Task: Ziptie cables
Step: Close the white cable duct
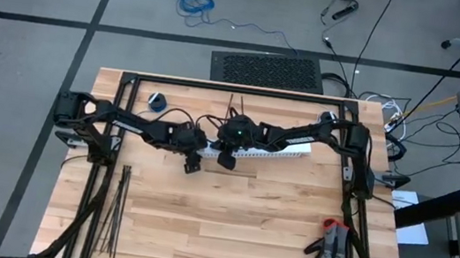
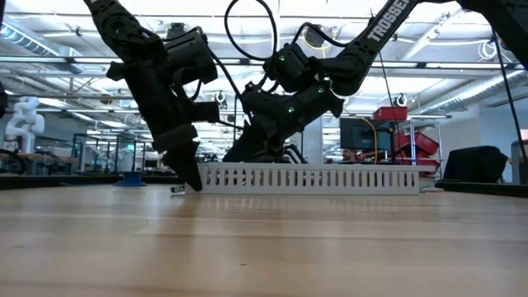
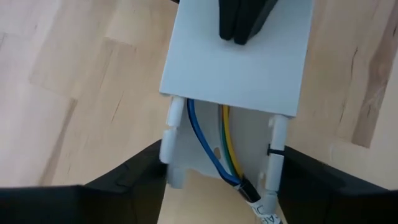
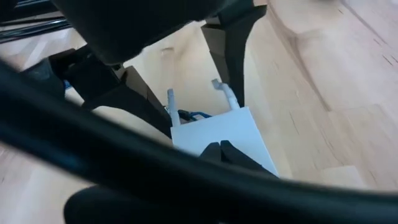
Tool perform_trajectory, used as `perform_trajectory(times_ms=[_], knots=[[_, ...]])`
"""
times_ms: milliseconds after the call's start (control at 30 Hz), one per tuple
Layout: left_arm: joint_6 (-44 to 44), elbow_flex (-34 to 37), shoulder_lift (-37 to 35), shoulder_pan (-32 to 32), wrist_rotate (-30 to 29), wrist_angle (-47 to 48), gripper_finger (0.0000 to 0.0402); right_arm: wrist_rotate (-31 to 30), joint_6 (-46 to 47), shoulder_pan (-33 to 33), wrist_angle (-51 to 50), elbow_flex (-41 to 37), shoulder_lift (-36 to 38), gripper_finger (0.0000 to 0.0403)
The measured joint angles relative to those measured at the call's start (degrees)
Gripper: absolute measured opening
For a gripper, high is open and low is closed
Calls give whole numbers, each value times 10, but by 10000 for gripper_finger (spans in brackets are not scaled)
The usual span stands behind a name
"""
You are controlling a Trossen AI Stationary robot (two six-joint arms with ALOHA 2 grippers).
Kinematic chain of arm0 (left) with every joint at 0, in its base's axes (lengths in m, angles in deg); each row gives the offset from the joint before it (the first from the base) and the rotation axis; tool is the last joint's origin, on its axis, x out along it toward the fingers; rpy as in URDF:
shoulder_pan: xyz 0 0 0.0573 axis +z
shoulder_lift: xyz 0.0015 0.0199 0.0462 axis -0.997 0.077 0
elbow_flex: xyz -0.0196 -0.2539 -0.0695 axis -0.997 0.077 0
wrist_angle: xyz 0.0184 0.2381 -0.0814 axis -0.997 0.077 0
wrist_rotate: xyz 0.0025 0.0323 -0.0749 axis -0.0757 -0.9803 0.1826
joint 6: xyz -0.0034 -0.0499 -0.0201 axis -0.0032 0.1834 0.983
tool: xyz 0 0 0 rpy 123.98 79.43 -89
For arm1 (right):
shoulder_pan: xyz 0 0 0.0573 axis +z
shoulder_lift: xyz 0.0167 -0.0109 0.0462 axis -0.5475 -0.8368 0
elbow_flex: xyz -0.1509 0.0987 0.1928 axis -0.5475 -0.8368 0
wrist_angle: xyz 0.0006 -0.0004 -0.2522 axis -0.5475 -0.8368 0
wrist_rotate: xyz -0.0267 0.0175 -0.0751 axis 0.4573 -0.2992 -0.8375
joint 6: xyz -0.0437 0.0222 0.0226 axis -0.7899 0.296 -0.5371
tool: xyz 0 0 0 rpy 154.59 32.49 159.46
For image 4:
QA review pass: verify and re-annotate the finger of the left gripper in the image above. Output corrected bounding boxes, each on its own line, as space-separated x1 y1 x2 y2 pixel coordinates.
200 5 269 109
81 65 174 140

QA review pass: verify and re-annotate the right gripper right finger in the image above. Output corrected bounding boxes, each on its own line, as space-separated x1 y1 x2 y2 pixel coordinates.
220 139 278 178

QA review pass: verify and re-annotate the black aluminium rig frame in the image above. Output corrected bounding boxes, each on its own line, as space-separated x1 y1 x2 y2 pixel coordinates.
0 0 73 44

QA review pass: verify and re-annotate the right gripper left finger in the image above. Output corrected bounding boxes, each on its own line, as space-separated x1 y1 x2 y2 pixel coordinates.
200 141 223 164

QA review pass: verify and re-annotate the multicolour wire harness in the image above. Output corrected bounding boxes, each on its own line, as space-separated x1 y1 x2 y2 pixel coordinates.
177 108 213 123

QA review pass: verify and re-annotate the white duct cover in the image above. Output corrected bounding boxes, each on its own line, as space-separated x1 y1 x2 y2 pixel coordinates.
169 106 280 178

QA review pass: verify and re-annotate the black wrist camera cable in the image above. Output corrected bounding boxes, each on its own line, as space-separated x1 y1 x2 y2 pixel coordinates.
0 60 398 224

